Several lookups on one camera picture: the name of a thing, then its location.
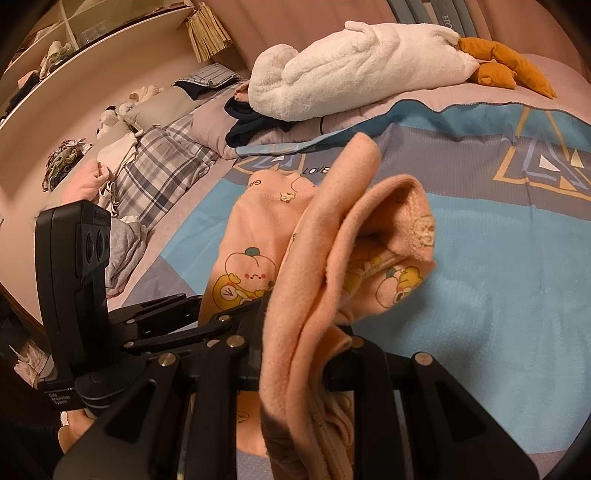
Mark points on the grey green pillow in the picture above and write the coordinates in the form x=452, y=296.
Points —
x=161, y=104

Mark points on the plaid pillow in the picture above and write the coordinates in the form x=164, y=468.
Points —
x=157, y=170

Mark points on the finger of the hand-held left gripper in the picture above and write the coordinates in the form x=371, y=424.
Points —
x=207, y=330
x=157, y=314

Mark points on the dark navy garment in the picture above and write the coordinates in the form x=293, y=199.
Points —
x=244, y=124

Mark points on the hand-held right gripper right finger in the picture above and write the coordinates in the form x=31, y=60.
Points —
x=369, y=369

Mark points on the curved headboard shelf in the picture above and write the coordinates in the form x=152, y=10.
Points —
x=92, y=55

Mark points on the straw tassel bundle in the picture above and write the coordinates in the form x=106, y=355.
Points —
x=207, y=34

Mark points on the crumpled patterned cloth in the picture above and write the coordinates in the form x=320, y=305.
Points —
x=64, y=161

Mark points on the small beige plush toy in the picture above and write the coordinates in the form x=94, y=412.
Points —
x=145, y=93

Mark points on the pink cloth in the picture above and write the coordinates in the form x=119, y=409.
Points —
x=81, y=182

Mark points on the white goose plush toy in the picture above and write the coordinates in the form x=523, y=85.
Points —
x=369, y=60

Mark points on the lilac pillow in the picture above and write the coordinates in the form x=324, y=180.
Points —
x=210, y=124

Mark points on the pink printed small garment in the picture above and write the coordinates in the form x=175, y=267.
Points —
x=323, y=258

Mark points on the grey cloth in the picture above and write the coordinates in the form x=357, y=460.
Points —
x=124, y=249

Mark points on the blue grey printed blanket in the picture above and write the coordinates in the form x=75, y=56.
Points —
x=485, y=277

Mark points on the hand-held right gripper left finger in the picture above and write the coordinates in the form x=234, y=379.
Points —
x=217, y=369

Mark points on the blue checked folded cloth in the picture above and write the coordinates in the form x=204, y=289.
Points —
x=210, y=76

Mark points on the white hooded garment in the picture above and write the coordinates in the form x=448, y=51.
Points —
x=117, y=150

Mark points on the white dog plush toy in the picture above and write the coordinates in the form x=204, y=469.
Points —
x=108, y=121

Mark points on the blue striped cushion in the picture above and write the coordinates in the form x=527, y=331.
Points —
x=434, y=9

